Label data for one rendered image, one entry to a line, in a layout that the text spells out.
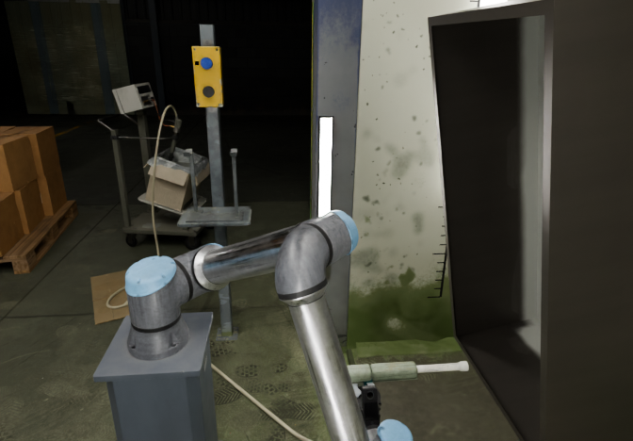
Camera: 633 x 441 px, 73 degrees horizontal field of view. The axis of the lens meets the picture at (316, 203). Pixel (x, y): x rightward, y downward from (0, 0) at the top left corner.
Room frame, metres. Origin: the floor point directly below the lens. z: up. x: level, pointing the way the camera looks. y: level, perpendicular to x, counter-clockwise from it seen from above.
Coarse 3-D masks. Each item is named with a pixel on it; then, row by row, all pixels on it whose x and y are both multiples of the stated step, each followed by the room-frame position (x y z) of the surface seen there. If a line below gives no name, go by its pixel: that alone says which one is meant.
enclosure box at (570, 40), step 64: (512, 0) 1.35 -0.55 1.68; (576, 0) 0.80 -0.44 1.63; (448, 64) 1.40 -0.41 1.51; (512, 64) 1.42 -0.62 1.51; (576, 64) 0.80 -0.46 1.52; (448, 128) 1.41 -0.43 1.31; (512, 128) 1.43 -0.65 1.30; (576, 128) 0.81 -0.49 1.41; (448, 192) 1.41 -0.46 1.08; (512, 192) 1.44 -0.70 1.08; (576, 192) 0.81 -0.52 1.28; (448, 256) 1.40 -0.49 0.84; (512, 256) 1.45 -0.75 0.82; (576, 256) 0.82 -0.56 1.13; (512, 320) 1.46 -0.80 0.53; (576, 320) 0.83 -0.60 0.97; (512, 384) 1.16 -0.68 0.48; (576, 384) 0.84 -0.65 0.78
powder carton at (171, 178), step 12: (168, 156) 3.43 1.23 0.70; (180, 156) 3.52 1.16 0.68; (156, 168) 3.11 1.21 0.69; (168, 168) 3.11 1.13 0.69; (180, 168) 3.11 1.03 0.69; (204, 168) 3.37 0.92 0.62; (156, 180) 3.14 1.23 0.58; (168, 180) 3.07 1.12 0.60; (180, 180) 3.08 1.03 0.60; (156, 192) 3.14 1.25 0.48; (168, 192) 3.14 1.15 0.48; (180, 192) 3.13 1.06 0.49; (168, 204) 3.14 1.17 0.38; (180, 204) 3.13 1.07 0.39
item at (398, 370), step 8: (352, 368) 1.13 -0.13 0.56; (360, 368) 1.13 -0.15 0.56; (368, 368) 1.13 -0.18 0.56; (376, 368) 1.13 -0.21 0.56; (384, 368) 1.13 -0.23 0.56; (392, 368) 1.13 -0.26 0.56; (400, 368) 1.13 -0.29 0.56; (408, 368) 1.14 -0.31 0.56; (416, 368) 1.14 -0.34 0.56; (424, 368) 1.15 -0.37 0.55; (432, 368) 1.15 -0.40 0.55; (440, 368) 1.15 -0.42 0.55; (448, 368) 1.15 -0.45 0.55; (456, 368) 1.16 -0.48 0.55; (464, 368) 1.16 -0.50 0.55; (352, 376) 1.11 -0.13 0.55; (360, 376) 1.11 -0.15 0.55; (368, 376) 1.11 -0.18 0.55; (376, 376) 1.12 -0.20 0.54; (384, 376) 1.12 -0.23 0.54; (392, 376) 1.12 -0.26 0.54; (400, 376) 1.13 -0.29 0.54; (408, 376) 1.13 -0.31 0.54; (416, 376) 1.14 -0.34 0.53; (360, 384) 1.12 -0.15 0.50
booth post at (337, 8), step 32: (320, 0) 1.86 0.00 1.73; (352, 0) 1.88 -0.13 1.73; (320, 32) 1.86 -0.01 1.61; (352, 32) 1.88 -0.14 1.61; (320, 64) 1.86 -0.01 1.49; (352, 64) 1.88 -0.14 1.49; (320, 96) 1.86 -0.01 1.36; (352, 96) 1.88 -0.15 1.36; (352, 128) 1.88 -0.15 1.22; (352, 160) 1.88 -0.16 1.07; (352, 192) 1.88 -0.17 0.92
